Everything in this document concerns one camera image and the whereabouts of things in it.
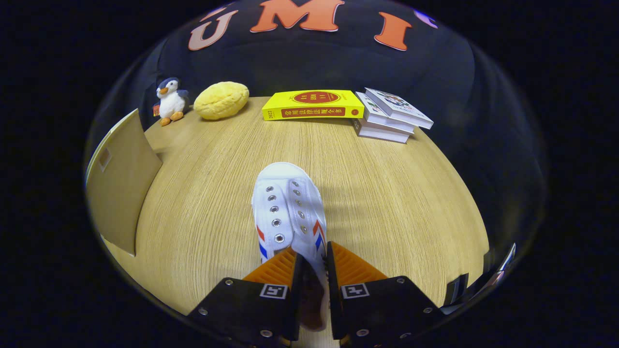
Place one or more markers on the yellow plush bun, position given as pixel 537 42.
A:
pixel 221 100

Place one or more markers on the white canvas shoe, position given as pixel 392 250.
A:
pixel 285 193

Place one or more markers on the plush penguin toy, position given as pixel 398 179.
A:
pixel 171 102

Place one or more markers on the yellow book with red circle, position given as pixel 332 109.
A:
pixel 312 104

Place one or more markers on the white book with brown spine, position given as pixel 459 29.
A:
pixel 379 133

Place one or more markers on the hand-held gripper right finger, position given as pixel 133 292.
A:
pixel 331 290

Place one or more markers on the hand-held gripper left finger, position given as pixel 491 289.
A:
pixel 297 290

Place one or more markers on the white book with illustrated cover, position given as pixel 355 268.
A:
pixel 401 108

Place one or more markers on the beige fabric storage box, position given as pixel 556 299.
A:
pixel 121 188

